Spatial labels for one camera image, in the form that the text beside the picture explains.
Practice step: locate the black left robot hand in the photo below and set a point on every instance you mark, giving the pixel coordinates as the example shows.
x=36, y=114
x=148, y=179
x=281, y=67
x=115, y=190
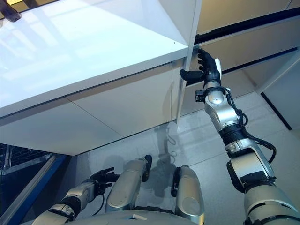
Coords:
x=105, y=177

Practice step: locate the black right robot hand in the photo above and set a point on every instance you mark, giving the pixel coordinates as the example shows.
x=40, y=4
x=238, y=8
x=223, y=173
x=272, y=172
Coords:
x=209, y=68

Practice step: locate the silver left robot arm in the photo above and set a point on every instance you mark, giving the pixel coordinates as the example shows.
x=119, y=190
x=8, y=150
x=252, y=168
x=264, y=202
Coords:
x=72, y=197

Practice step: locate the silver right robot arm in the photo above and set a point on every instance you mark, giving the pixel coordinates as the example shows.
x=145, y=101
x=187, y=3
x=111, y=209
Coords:
x=246, y=159

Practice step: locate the silver left robot leg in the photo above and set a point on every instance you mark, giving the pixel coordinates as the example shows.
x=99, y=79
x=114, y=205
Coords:
x=126, y=185

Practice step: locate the tall white cabinet panel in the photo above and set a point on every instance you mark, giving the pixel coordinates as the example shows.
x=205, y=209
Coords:
x=185, y=18

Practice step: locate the silver robot torso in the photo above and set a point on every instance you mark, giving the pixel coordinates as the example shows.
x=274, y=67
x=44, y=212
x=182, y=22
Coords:
x=145, y=219

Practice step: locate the white counter cabinet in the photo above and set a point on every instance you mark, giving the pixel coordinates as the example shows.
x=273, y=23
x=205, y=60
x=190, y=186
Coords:
x=82, y=82

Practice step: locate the small dark brown object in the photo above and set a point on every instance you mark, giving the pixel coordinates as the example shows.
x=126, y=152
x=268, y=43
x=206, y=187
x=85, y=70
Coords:
x=10, y=11

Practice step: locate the blue and grey frame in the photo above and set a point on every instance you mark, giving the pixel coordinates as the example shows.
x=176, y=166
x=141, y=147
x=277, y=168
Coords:
x=35, y=187

